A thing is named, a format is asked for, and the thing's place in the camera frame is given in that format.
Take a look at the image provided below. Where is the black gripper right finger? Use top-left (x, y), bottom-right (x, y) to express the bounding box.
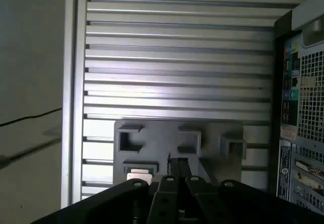
top-left (179, 158), bottom-right (324, 224)

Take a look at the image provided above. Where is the thin black floor cable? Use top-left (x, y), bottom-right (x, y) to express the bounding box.
top-left (0, 107), bottom-right (63, 127)

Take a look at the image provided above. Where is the black PC case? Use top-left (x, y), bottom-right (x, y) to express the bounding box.
top-left (274, 0), bottom-right (324, 216)

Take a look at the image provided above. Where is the grey plastic parts rack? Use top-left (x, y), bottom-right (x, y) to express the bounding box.
top-left (113, 119), bottom-right (244, 186)

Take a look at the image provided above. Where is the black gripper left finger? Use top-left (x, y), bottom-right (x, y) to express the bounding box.
top-left (32, 158), bottom-right (180, 224)

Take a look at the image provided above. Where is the silver CPU with green board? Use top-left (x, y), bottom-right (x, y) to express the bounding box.
top-left (126, 167), bottom-right (155, 185)

